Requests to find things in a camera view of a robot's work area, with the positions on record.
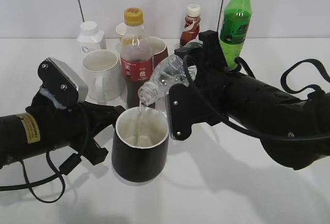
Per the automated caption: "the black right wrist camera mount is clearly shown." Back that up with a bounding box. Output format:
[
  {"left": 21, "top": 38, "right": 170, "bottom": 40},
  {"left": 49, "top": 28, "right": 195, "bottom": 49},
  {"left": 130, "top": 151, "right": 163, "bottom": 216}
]
[{"left": 167, "top": 83, "right": 191, "bottom": 141}]

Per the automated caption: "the cola bottle yellow cap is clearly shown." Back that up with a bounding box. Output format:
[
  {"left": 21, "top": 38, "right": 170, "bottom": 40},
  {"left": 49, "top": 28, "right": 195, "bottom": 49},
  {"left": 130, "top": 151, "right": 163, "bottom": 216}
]
[{"left": 120, "top": 7, "right": 154, "bottom": 108}]

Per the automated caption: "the white ceramic mug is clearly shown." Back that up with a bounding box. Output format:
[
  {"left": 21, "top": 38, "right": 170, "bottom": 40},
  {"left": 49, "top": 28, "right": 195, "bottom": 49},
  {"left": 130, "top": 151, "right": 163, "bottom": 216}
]
[{"left": 81, "top": 49, "right": 124, "bottom": 105}]

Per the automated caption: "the black mug white interior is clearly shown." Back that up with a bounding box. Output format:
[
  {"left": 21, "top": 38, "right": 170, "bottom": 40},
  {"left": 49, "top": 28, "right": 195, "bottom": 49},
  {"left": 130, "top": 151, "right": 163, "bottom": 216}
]
[{"left": 111, "top": 107, "right": 170, "bottom": 183}]

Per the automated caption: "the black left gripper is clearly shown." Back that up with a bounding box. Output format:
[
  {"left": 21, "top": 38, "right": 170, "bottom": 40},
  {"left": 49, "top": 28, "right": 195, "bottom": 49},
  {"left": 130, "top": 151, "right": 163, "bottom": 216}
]
[{"left": 25, "top": 93, "right": 126, "bottom": 165}]

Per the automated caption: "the brown coffee drink bottle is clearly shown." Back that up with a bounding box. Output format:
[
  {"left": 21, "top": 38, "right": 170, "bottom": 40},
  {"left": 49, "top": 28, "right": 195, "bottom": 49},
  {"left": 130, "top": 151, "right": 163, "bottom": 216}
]
[{"left": 179, "top": 4, "right": 201, "bottom": 47}]

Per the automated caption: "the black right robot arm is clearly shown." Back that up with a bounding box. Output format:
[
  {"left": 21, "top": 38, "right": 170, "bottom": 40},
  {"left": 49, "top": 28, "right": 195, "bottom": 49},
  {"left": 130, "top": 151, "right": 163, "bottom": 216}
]
[{"left": 167, "top": 30, "right": 329, "bottom": 170}]

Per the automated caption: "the black left camera cable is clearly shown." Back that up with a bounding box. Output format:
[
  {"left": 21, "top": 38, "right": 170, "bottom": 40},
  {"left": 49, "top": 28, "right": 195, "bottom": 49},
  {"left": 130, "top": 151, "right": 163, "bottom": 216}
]
[{"left": 0, "top": 102, "right": 90, "bottom": 203}]

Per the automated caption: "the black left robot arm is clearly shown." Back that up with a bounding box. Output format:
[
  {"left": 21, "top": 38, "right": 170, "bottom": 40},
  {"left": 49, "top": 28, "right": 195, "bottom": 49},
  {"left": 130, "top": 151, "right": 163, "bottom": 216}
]
[{"left": 1, "top": 93, "right": 125, "bottom": 166}]

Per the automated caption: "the black right camera cable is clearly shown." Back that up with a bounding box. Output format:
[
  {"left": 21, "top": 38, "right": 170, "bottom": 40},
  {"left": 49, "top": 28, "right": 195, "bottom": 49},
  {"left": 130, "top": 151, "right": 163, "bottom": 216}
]
[{"left": 182, "top": 55, "right": 330, "bottom": 141}]

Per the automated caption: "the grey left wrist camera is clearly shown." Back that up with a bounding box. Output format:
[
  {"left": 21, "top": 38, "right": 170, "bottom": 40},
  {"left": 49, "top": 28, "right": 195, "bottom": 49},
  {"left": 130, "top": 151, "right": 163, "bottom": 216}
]
[{"left": 38, "top": 57, "right": 88, "bottom": 110}]

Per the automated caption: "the black camera cable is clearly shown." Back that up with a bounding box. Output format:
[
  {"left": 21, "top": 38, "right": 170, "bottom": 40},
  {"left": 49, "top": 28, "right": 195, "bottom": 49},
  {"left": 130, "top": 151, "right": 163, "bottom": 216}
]
[
  {"left": 0, "top": 102, "right": 90, "bottom": 203},
  {"left": 182, "top": 55, "right": 330, "bottom": 141}
]

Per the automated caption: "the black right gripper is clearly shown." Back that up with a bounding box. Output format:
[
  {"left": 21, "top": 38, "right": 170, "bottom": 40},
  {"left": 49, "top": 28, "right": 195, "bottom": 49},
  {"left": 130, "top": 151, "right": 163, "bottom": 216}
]
[{"left": 174, "top": 30, "right": 229, "bottom": 126}]

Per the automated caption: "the dark red mug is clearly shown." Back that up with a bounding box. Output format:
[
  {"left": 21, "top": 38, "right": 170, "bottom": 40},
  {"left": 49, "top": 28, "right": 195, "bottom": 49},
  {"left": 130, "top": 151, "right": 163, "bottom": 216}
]
[{"left": 150, "top": 37, "right": 168, "bottom": 68}]

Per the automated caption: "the clear water bottle green label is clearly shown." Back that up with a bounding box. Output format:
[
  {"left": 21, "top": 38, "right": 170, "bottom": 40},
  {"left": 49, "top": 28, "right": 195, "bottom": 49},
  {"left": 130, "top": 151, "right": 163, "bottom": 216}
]
[{"left": 138, "top": 54, "right": 189, "bottom": 106}]

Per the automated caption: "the white plastic bottle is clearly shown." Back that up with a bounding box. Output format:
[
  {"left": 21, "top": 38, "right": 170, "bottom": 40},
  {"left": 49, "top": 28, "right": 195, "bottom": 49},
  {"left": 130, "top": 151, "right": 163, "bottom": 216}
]
[{"left": 77, "top": 21, "right": 107, "bottom": 57}]

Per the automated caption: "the green soda bottle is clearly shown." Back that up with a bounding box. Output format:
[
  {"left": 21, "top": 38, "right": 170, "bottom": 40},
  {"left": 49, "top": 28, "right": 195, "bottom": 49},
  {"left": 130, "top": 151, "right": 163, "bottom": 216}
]
[{"left": 220, "top": 0, "right": 253, "bottom": 68}]

